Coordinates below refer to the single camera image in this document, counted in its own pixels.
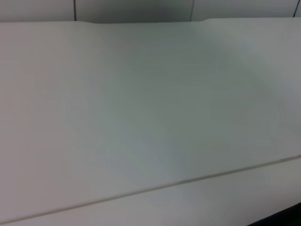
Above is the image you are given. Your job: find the black shirt with FREE print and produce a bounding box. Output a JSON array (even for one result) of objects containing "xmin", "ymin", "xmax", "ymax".
[{"xmin": 246, "ymin": 202, "xmax": 301, "ymax": 226}]

